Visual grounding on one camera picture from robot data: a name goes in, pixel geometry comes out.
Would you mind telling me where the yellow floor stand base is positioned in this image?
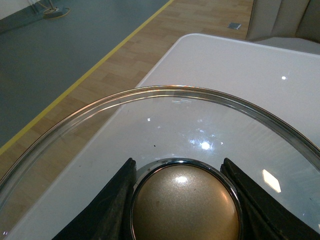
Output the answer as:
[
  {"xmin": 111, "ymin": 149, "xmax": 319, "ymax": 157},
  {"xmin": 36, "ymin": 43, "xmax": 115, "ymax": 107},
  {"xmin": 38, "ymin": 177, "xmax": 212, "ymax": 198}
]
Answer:
[{"xmin": 43, "ymin": 6, "xmax": 71, "ymax": 20}]

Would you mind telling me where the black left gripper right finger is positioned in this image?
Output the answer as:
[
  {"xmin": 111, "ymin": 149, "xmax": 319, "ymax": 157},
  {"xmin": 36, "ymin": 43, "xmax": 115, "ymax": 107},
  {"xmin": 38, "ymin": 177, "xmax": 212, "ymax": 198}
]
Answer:
[{"xmin": 220, "ymin": 158, "xmax": 320, "ymax": 240}]

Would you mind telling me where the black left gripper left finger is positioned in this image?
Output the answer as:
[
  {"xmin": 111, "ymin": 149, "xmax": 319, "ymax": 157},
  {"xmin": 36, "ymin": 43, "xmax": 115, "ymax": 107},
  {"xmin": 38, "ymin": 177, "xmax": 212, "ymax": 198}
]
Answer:
[{"xmin": 54, "ymin": 158, "xmax": 137, "ymax": 240}]

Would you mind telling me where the glass pot lid gold knob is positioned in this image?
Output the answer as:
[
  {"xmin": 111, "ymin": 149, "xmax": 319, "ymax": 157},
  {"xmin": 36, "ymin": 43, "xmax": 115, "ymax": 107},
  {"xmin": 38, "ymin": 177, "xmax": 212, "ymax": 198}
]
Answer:
[{"xmin": 0, "ymin": 84, "xmax": 320, "ymax": 240}]

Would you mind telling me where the left beige upholstered chair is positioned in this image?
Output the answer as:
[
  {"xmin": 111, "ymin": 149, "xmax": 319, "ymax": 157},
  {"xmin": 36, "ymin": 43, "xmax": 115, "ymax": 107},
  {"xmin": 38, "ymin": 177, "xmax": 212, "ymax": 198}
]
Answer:
[{"xmin": 246, "ymin": 0, "xmax": 320, "ymax": 43}]

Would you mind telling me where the floor outlet plate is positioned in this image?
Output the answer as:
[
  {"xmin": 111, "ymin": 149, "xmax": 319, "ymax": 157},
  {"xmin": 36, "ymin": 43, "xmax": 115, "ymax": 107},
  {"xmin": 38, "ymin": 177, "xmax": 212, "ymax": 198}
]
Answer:
[{"xmin": 228, "ymin": 22, "xmax": 242, "ymax": 30}]

